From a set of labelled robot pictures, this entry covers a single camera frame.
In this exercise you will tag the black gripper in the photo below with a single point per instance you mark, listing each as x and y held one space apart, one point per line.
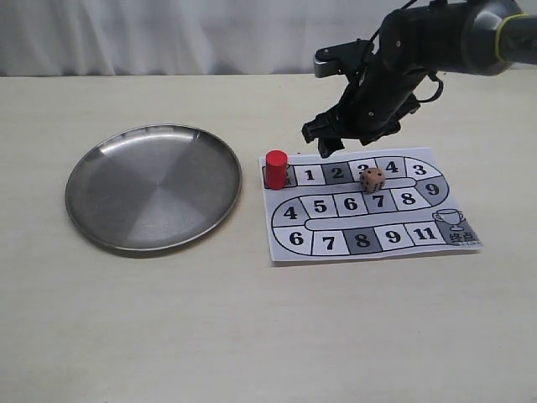
375 101

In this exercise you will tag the red cylinder game piece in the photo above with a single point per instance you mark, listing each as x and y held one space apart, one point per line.
276 169

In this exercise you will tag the wooden die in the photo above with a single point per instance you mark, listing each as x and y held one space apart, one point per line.
372 179

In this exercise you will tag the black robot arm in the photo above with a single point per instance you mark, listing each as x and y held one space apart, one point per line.
480 38

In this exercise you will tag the paper game board sheet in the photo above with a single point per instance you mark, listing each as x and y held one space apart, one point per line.
324 214

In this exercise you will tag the round steel plate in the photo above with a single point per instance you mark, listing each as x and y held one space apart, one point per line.
153 188

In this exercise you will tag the white backdrop curtain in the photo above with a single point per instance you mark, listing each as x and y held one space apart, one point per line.
149 38

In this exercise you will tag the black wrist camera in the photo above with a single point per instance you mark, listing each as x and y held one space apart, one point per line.
342 59

